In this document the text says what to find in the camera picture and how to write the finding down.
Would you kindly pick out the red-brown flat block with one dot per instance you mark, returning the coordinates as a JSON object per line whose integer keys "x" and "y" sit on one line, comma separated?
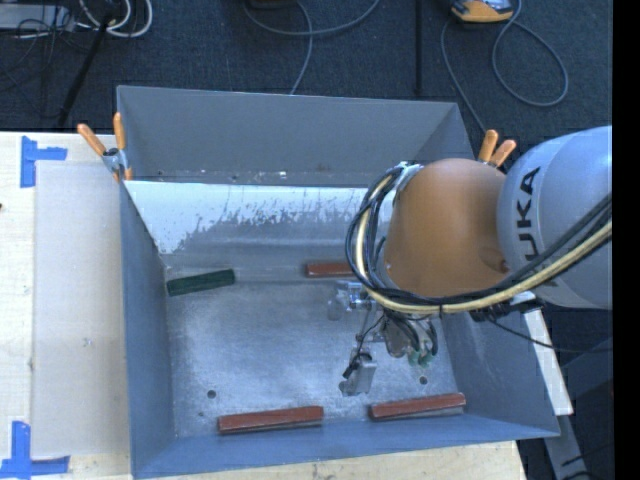
{"x": 270, "y": 419}
{"x": 417, "y": 406}
{"x": 327, "y": 269}

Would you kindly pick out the dark green flat block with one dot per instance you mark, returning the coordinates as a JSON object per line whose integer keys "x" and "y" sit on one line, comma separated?
{"x": 200, "y": 282}

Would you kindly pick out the grey metal bin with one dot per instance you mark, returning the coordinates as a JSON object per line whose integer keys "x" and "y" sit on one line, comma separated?
{"x": 280, "y": 348}

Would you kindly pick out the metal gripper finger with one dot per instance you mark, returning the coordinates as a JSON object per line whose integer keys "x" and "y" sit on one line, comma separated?
{"x": 350, "y": 299}
{"x": 361, "y": 377}

